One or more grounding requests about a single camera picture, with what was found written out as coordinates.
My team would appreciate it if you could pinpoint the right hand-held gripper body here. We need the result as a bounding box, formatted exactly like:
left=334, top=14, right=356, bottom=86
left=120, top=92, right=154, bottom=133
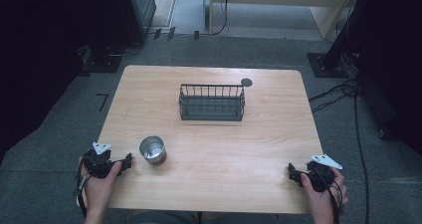
left=306, top=153, right=343, bottom=193

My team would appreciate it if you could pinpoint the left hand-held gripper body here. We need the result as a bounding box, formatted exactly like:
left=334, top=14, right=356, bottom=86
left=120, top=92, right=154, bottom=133
left=82, top=141, right=117, bottom=180

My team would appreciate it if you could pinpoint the silver metal cup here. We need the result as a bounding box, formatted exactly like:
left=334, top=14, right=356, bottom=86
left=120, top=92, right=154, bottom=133
left=138, top=135, right=167, bottom=166

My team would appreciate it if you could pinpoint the black wire basket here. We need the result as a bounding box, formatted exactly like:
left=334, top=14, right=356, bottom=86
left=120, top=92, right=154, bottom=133
left=177, top=83, right=247, bottom=122

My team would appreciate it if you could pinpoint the person's right hand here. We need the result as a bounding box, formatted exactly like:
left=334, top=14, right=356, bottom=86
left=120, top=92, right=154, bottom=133
left=300, top=166, right=350, bottom=224

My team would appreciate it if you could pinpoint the person's left hand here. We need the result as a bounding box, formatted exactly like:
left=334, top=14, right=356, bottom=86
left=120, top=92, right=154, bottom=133
left=79, top=155, right=123, bottom=216

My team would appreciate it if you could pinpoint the dark equipment cabinet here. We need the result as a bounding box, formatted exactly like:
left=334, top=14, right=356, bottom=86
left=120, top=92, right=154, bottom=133
left=112, top=0, right=157, bottom=47

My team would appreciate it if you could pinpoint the black metal stand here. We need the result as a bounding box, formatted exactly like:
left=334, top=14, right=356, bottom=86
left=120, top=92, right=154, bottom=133
left=306, top=0, right=376, bottom=79

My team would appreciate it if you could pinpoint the right hand-held gripper cable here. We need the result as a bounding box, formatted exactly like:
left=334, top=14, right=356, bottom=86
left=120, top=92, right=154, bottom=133
left=310, top=165, right=345, bottom=224

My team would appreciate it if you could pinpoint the hand-held gripper cable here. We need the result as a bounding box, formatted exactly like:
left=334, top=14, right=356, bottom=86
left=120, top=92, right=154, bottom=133
left=310, top=165, right=345, bottom=224
left=73, top=149, right=93, bottom=220

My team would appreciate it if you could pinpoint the left hand-held gripper cable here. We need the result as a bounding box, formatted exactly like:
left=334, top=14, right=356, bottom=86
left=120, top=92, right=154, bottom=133
left=73, top=149, right=93, bottom=220

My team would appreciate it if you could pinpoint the long black floor cable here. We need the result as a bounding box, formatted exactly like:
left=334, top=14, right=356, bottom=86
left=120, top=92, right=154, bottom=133
left=353, top=94, right=370, bottom=224

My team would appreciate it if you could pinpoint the bundle of black floor cables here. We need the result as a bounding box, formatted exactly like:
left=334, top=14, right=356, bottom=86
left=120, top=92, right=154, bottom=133
left=308, top=78, right=360, bottom=114

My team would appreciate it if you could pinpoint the black stand base plate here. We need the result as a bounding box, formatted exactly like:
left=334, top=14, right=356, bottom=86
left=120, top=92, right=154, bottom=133
left=81, top=44, right=123, bottom=75

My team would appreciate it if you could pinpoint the black hanging cable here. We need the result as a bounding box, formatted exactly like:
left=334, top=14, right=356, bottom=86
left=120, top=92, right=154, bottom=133
left=210, top=0, right=231, bottom=37

